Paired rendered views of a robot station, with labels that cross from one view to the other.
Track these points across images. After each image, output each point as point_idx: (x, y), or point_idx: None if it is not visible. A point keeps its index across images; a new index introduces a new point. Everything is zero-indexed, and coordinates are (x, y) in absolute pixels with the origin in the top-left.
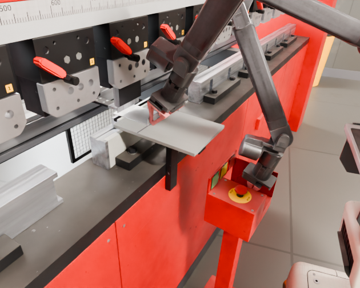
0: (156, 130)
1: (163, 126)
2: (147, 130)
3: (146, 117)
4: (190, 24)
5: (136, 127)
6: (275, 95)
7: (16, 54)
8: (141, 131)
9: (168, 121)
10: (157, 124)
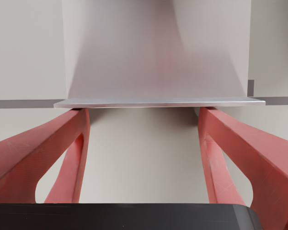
0: (52, 173)
1: (118, 173)
2: (24, 129)
3: (141, 33)
4: None
5: (10, 58)
6: None
7: None
8: None
9: (181, 166)
10: (115, 136)
